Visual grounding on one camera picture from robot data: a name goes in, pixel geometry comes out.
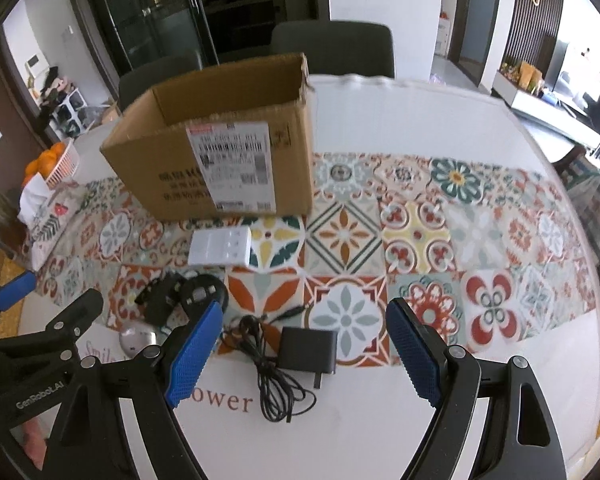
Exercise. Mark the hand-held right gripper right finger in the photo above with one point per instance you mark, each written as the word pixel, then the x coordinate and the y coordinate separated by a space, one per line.
pixel 415 355

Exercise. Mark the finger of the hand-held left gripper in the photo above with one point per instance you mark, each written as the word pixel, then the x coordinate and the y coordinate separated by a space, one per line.
pixel 15 287
pixel 75 310

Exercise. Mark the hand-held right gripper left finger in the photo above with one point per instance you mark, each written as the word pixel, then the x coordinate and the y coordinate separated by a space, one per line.
pixel 195 350

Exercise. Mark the white power strip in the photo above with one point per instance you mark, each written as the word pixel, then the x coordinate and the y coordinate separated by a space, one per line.
pixel 220 247

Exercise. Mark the brown cardboard box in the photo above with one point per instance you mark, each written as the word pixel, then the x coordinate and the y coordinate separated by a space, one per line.
pixel 155 170

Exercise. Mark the yellow woven mat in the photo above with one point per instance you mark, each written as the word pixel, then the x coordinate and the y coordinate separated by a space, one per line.
pixel 7 262

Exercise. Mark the silver round disc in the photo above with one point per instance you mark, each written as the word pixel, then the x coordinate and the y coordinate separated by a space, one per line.
pixel 135 342

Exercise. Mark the floral tissue box cover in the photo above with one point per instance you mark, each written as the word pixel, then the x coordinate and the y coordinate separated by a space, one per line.
pixel 50 220

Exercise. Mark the patterned table runner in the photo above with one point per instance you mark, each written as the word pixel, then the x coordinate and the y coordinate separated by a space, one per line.
pixel 430 240

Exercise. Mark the pile of oranges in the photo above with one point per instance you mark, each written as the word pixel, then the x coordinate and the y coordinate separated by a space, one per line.
pixel 42 162

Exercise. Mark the white storage shelf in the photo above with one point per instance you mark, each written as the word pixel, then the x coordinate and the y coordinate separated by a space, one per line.
pixel 72 107

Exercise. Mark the white tablecloth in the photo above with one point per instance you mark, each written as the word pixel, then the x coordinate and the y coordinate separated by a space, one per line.
pixel 405 120

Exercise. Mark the wooden chair with patterned cushion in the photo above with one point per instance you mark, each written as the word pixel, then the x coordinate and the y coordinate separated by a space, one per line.
pixel 587 195

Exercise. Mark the dark grey chair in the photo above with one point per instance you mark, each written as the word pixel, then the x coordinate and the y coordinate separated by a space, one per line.
pixel 332 47
pixel 155 77

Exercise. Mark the white television stand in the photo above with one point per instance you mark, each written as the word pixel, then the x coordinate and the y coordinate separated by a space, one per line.
pixel 535 107

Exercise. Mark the yellow bags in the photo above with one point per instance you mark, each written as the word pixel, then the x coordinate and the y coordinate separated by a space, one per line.
pixel 527 76

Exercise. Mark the black glass cabinet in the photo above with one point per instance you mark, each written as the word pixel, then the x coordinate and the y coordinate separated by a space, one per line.
pixel 150 5

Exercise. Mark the small white cabinet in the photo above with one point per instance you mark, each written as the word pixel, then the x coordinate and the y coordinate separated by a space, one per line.
pixel 443 35

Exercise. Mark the television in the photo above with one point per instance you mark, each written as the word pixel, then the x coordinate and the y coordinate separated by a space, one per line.
pixel 580 75

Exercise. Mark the grey door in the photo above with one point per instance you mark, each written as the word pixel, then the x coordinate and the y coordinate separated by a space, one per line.
pixel 480 15

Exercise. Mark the white wall intercom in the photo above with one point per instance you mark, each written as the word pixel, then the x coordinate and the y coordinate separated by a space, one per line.
pixel 34 62

